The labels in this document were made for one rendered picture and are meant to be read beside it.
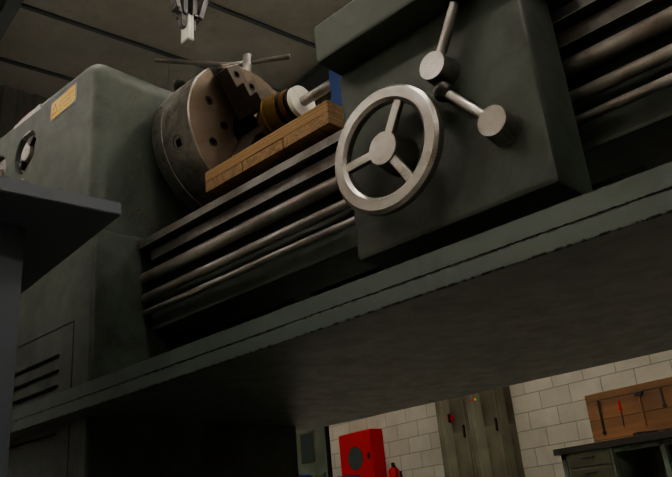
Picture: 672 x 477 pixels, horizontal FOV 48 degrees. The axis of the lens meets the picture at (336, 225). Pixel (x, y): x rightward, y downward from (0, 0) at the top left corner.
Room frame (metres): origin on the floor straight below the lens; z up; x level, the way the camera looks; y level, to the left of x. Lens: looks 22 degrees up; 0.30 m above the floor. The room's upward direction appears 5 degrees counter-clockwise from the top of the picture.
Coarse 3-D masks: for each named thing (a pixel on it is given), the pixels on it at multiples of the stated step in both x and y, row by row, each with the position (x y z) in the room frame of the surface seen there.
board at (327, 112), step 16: (320, 112) 0.98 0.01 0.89; (336, 112) 0.98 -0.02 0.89; (288, 128) 1.03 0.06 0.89; (304, 128) 1.00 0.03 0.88; (320, 128) 0.99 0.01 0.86; (336, 128) 0.99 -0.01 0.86; (256, 144) 1.08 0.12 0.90; (272, 144) 1.05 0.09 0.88; (288, 144) 1.03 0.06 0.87; (304, 144) 1.03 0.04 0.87; (240, 160) 1.11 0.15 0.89; (256, 160) 1.08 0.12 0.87; (272, 160) 1.07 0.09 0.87; (208, 176) 1.16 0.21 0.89; (224, 176) 1.13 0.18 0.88; (240, 176) 1.12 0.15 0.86; (256, 176) 1.13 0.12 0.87; (208, 192) 1.17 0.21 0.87; (224, 192) 1.17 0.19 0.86
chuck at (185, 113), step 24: (192, 96) 1.25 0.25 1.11; (216, 96) 1.29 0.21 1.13; (168, 120) 1.28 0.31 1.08; (192, 120) 1.24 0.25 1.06; (216, 120) 1.29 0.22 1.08; (168, 144) 1.29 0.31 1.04; (192, 144) 1.26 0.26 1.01; (216, 144) 1.29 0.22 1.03; (192, 168) 1.29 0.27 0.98; (192, 192) 1.34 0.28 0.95
